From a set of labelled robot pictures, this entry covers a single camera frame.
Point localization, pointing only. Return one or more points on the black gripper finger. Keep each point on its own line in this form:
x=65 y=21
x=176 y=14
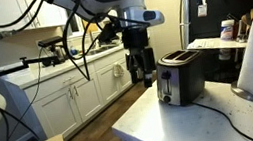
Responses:
x=148 y=67
x=133 y=69

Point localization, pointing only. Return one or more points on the black toaster lever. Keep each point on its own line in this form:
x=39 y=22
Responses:
x=166 y=75

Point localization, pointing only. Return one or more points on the black and steel refrigerator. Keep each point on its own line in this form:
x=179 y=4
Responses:
x=225 y=8

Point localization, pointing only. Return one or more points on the chrome sink faucet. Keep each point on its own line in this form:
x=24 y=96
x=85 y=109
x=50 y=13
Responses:
x=97 y=41

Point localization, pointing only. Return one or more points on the white wipes canister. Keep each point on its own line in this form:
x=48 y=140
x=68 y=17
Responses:
x=227 y=30

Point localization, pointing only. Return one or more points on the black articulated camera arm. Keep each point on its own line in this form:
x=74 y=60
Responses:
x=14 y=67

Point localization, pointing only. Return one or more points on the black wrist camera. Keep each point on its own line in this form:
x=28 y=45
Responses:
x=109 y=32

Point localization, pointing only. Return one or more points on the steel kitchen sink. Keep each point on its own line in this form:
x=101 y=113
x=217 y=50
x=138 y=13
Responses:
x=99 y=49

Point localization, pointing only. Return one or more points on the white hanging dish towel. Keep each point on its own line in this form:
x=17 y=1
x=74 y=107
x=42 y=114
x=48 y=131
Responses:
x=118 y=70

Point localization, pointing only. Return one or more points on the black stereo camera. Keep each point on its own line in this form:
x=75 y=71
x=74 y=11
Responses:
x=49 y=42

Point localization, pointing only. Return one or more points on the black and silver toaster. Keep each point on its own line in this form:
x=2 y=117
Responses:
x=186 y=78

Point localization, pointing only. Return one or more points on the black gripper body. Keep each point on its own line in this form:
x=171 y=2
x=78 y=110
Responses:
x=136 y=40

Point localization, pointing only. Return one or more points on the utensil crock with wooden utensils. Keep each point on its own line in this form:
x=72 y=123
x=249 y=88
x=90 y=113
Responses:
x=245 y=27

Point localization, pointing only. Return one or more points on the white paper note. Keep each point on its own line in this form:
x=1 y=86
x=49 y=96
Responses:
x=202 y=10

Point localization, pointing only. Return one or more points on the dark electric kettle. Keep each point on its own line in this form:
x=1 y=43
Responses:
x=59 y=53

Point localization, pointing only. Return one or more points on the white lower kitchen cabinets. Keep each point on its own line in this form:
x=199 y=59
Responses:
x=61 y=107

